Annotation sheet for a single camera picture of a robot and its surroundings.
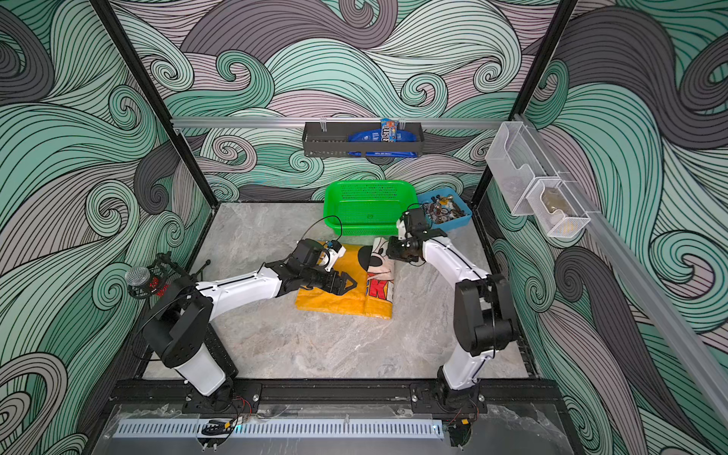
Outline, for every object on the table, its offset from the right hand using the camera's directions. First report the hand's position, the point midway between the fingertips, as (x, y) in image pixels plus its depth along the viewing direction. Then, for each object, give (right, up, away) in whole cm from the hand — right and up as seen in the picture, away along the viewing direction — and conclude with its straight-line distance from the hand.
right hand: (395, 252), depth 92 cm
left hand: (-15, -7, -7) cm, 18 cm away
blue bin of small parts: (+25, +17, +26) cm, 40 cm away
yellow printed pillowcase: (-7, -6, +3) cm, 10 cm away
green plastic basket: (-8, +17, +29) cm, 34 cm away
